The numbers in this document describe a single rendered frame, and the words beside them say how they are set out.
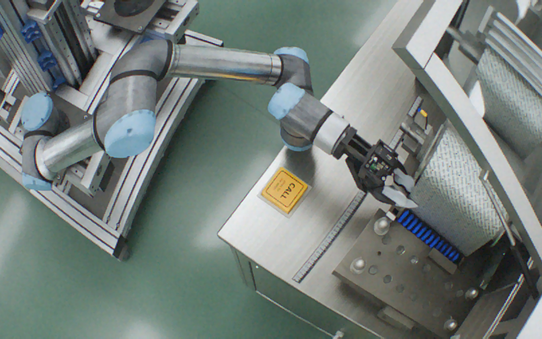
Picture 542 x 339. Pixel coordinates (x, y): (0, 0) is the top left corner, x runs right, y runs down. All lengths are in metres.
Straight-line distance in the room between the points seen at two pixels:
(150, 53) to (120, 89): 0.10
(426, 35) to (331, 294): 1.05
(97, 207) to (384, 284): 1.23
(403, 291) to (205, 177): 1.27
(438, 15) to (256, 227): 1.07
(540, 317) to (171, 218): 1.91
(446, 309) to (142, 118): 0.79
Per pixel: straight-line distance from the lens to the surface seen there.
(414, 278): 1.55
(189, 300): 2.57
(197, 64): 1.51
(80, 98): 2.04
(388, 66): 1.81
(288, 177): 1.67
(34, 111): 1.72
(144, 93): 1.40
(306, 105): 1.48
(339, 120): 1.49
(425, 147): 1.35
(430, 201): 1.44
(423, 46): 0.68
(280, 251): 1.66
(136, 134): 1.37
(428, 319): 1.55
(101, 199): 2.46
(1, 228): 2.87
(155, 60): 1.44
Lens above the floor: 2.54
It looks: 74 degrees down
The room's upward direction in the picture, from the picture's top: straight up
